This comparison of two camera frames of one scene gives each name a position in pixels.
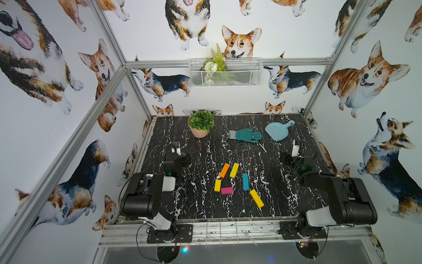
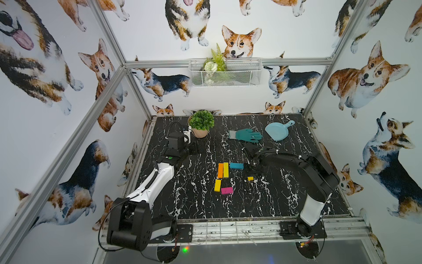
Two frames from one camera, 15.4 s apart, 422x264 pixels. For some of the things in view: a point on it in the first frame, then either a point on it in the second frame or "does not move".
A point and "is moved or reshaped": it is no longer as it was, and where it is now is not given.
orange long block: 224,170 is moved or reshaped
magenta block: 228,190 does not move
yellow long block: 234,170 -> 226,169
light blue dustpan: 277,131 does not move
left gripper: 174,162 -> 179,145
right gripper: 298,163 -> 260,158
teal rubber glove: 245,135 does not move
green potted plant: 200,123 does not move
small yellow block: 217,185 does not move
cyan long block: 245,181 -> 237,165
